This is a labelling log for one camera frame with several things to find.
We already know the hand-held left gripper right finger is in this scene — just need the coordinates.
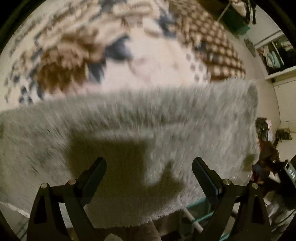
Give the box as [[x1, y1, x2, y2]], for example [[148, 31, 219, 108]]
[[192, 157, 271, 241]]

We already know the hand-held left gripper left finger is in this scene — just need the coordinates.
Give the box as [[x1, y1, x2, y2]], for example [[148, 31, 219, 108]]
[[26, 157, 107, 241]]

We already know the grey fluffy towel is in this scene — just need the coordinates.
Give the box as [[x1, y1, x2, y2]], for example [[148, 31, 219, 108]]
[[0, 79, 260, 229]]

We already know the green white drying rack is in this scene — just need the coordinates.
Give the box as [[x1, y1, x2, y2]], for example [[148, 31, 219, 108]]
[[178, 197, 238, 241]]

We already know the dark clothes pile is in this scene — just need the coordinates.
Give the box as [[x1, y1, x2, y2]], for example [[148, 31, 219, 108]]
[[251, 117, 281, 186]]

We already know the patterned brown white blanket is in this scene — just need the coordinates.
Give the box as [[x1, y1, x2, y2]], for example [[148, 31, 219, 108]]
[[3, 0, 246, 106]]

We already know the open white wardrobe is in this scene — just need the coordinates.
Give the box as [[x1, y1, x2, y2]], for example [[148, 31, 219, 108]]
[[255, 31, 296, 80]]

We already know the green storage box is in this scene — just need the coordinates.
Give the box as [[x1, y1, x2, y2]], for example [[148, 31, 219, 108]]
[[221, 5, 250, 35]]

